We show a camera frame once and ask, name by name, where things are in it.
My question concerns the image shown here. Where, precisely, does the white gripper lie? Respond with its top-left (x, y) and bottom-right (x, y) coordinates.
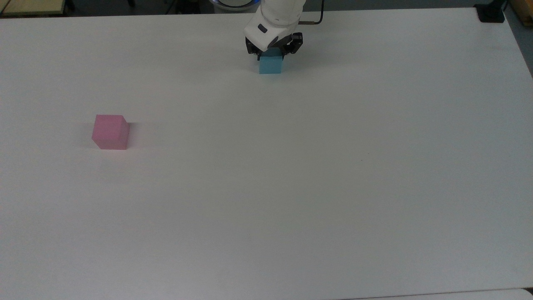
top-left (244, 16), bottom-right (304, 57)

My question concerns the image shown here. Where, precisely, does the black clamp stand base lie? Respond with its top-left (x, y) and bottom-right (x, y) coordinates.
top-left (474, 0), bottom-right (507, 23)

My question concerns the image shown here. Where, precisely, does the pink foam cube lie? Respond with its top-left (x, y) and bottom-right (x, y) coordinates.
top-left (92, 115), bottom-right (130, 150)

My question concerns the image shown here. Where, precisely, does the blue foam cube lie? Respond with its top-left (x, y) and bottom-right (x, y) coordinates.
top-left (259, 48), bottom-right (284, 75)

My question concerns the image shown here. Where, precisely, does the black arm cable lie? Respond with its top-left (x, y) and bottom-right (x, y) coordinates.
top-left (299, 0), bottom-right (325, 25)

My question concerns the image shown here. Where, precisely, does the light wooden table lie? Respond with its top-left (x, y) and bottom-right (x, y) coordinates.
top-left (0, 0), bottom-right (67, 18)

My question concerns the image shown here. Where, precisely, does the wooden board edge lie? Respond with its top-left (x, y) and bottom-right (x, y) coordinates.
top-left (510, 0), bottom-right (533, 28)

